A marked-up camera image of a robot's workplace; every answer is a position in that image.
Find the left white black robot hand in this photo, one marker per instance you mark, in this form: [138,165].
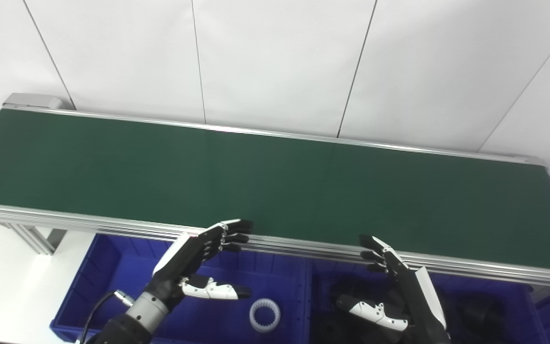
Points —
[184,253]

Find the grey conveyor end housing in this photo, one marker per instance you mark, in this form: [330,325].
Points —
[31,100]

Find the aluminium conveyor leg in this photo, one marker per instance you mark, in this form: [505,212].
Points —
[36,241]

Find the green conveyor belt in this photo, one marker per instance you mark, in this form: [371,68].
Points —
[112,228]
[275,186]

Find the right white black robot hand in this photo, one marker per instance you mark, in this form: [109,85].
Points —
[423,306]

